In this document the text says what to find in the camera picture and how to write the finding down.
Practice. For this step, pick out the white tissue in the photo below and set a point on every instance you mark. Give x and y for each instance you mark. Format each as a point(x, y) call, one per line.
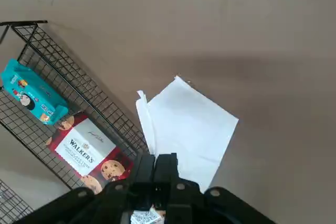
point(189, 127)

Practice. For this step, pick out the red Walkers cookie box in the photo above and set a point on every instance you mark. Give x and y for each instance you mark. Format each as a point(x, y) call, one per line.
point(86, 148)

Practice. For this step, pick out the teal snack packet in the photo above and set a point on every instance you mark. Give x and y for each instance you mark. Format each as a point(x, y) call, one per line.
point(31, 93)

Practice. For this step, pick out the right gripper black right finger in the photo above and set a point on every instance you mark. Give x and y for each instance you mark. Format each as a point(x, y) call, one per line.
point(166, 169)

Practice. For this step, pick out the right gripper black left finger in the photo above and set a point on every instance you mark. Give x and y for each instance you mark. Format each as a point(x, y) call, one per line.
point(141, 169)

